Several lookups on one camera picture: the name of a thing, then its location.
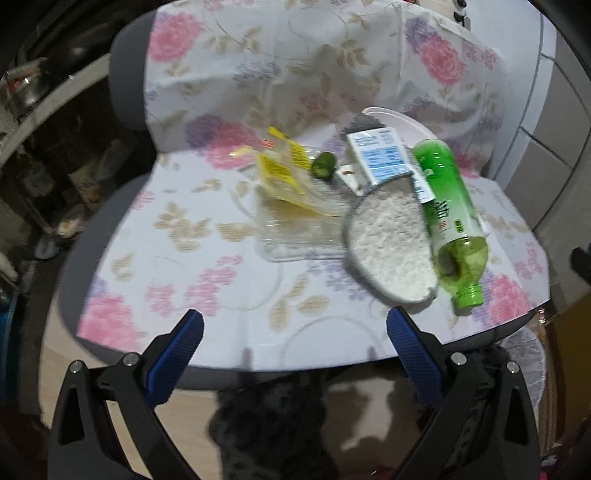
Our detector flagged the clear plastic food tray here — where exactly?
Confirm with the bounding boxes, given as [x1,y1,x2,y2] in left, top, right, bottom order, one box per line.
[254,167,355,262]

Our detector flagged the white blue carton box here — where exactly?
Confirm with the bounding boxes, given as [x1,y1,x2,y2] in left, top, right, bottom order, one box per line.
[346,127,411,185]

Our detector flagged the green cucumber piece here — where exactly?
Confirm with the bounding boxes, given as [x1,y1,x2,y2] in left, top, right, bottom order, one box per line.
[311,152,337,181]

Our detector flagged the green plastic bottle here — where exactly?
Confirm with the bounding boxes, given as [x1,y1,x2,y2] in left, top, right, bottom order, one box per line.
[413,139,489,310]

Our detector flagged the yellow snack wrapper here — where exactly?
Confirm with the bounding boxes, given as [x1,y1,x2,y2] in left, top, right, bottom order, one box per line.
[256,127,348,217]

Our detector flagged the white orange paper bowl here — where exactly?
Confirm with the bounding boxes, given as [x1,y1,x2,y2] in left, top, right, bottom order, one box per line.
[363,107,437,149]

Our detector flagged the floral white cloth cover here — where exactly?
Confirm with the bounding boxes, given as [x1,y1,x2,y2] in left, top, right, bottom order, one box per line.
[60,1,550,372]

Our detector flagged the grey fuzzy slipper insole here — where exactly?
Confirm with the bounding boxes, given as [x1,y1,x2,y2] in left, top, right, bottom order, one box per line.
[342,173,439,305]

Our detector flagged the person's leopard print legs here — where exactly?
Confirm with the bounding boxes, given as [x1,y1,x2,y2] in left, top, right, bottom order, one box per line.
[209,361,434,479]

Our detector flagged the trash bin with liner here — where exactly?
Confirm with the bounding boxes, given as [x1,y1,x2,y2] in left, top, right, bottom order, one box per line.
[499,327,547,419]

